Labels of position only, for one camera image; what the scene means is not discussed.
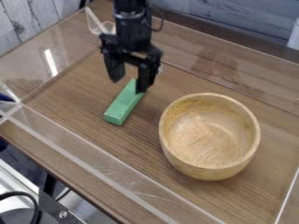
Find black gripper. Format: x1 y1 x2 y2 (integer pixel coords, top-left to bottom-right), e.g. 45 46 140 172
98 16 164 94

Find green rectangular block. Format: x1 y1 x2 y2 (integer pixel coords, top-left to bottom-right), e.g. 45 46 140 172
103 79 144 126

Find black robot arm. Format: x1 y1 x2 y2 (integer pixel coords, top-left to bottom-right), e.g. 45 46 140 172
98 0 164 94

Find light wooden bowl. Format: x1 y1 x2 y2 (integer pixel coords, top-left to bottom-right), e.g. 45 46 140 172
158 93 261 181

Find black metal table leg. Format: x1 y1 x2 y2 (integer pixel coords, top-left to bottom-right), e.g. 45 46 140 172
42 174 57 196

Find clear acrylic tray enclosure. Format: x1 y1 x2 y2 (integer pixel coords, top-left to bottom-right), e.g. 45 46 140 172
0 12 299 224

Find black bracket with screw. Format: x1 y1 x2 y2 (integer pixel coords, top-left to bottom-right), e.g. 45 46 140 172
37 191 86 224

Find black cable lower left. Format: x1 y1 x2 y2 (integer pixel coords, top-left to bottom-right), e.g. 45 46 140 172
0 191 41 224

